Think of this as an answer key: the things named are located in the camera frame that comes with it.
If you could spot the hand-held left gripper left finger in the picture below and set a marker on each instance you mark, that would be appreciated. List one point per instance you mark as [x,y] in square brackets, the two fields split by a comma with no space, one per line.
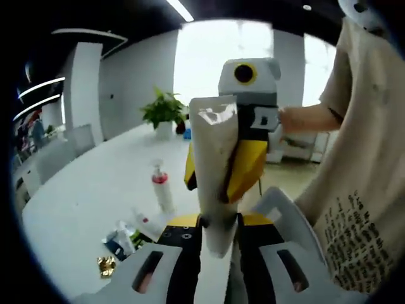
[158,278]

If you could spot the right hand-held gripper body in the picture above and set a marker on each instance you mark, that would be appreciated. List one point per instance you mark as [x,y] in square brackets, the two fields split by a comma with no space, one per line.
[262,88]

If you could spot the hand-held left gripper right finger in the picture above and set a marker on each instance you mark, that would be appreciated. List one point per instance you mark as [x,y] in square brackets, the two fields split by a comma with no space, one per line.
[272,278]

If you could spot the white skincare tube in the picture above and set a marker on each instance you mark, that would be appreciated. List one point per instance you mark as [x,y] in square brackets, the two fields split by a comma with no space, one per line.
[213,158]

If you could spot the red collared white pump bottle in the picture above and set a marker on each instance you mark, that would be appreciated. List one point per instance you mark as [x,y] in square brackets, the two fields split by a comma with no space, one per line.
[163,190]

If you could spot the gold foil skincare sachet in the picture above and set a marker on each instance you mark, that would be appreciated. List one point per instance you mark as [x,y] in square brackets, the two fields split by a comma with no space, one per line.
[106,267]

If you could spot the small white pump bottle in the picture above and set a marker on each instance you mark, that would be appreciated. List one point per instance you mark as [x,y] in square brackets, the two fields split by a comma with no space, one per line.
[147,221]
[121,237]

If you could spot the person's right hand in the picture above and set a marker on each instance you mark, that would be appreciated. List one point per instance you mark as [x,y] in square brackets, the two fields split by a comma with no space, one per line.
[289,120]

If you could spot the blue plastic object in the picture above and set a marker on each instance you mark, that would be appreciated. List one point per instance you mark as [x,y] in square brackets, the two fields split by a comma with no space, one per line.
[187,133]

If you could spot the dark red pot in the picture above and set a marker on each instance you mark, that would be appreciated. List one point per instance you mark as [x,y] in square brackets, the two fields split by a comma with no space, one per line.
[181,127]

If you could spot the grey office chair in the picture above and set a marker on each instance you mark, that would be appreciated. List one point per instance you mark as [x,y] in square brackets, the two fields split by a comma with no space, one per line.
[297,228]

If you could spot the green potted plant white pot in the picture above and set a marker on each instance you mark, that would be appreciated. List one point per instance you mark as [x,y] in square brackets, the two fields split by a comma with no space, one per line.
[164,109]

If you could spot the person's beige printed shirt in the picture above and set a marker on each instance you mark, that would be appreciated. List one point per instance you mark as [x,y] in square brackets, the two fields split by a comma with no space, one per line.
[357,142]

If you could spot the white worn device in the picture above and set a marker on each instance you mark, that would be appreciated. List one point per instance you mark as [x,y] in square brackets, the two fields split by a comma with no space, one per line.
[360,12]

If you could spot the ceiling light strip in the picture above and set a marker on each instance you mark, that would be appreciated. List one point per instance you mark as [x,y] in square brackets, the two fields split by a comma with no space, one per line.
[36,106]
[41,87]

